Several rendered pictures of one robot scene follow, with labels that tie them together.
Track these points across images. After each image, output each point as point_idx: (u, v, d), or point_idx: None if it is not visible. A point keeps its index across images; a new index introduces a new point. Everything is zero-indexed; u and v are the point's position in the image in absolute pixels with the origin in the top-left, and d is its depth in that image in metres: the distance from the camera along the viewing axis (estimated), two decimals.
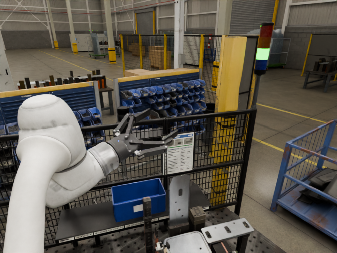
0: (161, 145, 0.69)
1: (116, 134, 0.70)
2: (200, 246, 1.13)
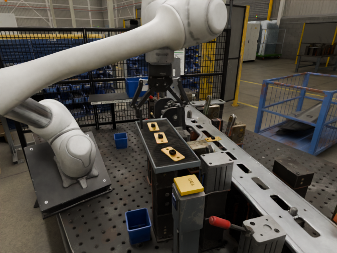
0: (182, 102, 0.75)
1: (144, 80, 0.70)
2: (187, 106, 1.65)
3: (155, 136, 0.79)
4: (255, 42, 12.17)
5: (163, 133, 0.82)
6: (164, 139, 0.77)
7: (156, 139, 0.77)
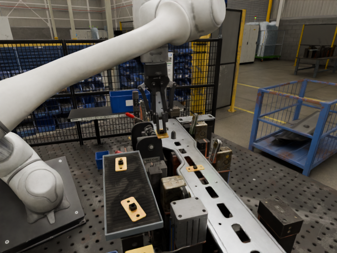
0: (165, 109, 0.75)
1: (141, 85, 0.71)
2: (173, 123, 1.55)
3: (156, 132, 0.78)
4: (254, 44, 12.06)
5: None
6: (165, 134, 0.76)
7: (157, 134, 0.76)
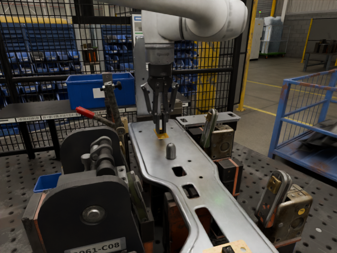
0: (165, 110, 0.75)
1: (144, 84, 0.70)
2: (172, 126, 0.90)
3: (155, 132, 0.78)
4: (258, 40, 11.41)
5: None
6: (164, 134, 0.76)
7: (157, 134, 0.76)
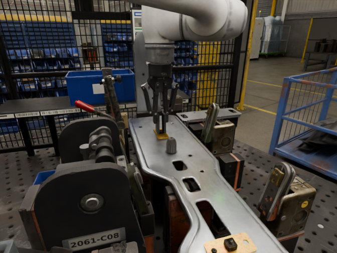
0: (165, 110, 0.75)
1: (144, 84, 0.70)
2: (172, 122, 0.89)
3: (155, 132, 0.78)
4: (258, 39, 11.40)
5: None
6: (164, 134, 0.76)
7: (157, 134, 0.76)
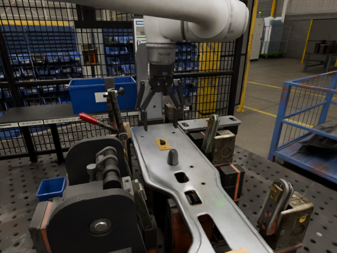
0: (178, 105, 0.76)
1: (144, 81, 0.70)
2: (173, 131, 0.90)
3: (157, 143, 0.80)
4: (258, 40, 11.42)
5: (165, 139, 0.83)
6: (166, 145, 0.78)
7: (159, 145, 0.78)
